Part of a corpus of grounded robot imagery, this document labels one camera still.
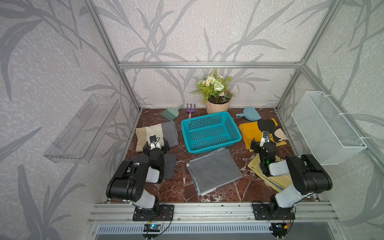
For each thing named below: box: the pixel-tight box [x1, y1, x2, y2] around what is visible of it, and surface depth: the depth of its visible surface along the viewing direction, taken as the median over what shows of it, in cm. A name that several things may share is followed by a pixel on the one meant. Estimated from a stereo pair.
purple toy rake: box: [186, 103, 196, 119], surface depth 122 cm
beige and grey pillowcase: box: [135, 120, 179, 152], surface depth 107 cm
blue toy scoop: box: [235, 107, 262, 121], surface depth 118 cm
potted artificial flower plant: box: [192, 69, 236, 115], surface depth 95 cm
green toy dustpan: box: [161, 104, 184, 122], surface depth 118 cm
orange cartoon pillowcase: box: [238, 118, 288, 150], surface depth 107 cm
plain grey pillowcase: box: [186, 148, 243, 196], surface depth 90 cm
